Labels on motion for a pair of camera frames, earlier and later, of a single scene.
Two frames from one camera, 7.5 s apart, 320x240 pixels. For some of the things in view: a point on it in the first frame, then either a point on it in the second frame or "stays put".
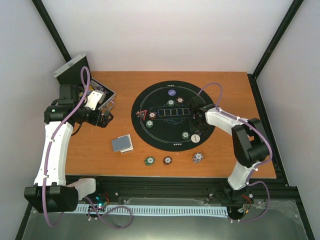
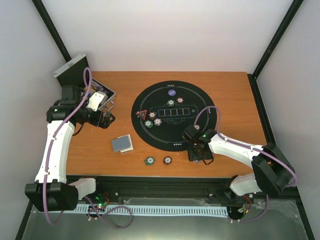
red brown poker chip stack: x=167 y=160 stays put
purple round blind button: x=171 y=92 stays put
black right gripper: x=194 y=128 → x=192 y=156
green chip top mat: x=170 y=102 stays put
